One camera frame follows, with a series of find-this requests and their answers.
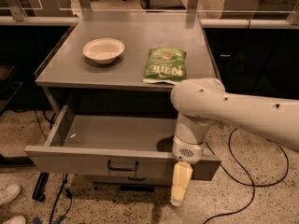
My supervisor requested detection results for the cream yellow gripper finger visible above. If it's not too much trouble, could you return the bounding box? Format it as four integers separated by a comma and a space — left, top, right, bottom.
170, 161, 192, 207

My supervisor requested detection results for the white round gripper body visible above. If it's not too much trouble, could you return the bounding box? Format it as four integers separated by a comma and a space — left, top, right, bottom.
172, 113, 213, 164

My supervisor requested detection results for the grey top drawer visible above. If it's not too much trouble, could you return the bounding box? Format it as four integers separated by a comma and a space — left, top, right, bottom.
24, 105, 222, 182

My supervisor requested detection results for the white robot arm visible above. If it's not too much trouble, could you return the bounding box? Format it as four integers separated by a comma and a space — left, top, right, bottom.
170, 78, 299, 206

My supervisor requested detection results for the grey metal drawer cabinet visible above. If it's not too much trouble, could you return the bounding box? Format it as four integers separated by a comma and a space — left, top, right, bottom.
35, 9, 222, 191

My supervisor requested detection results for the green chip bag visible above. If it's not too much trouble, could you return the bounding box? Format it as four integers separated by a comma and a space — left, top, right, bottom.
143, 47, 187, 85

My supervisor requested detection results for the white paper bowl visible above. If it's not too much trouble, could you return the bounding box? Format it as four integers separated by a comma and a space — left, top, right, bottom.
82, 38, 125, 64

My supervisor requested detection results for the white shoe lower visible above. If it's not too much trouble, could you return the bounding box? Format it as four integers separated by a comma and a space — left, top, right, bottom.
3, 216, 26, 224

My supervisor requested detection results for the clear acrylic barrier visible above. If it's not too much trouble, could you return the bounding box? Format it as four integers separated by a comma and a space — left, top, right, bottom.
0, 0, 299, 25

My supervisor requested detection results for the black floor cable right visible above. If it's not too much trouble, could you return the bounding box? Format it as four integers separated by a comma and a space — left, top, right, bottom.
201, 126, 290, 224

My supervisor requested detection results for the black cables left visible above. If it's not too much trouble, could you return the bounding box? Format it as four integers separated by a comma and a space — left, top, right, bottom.
34, 109, 73, 224

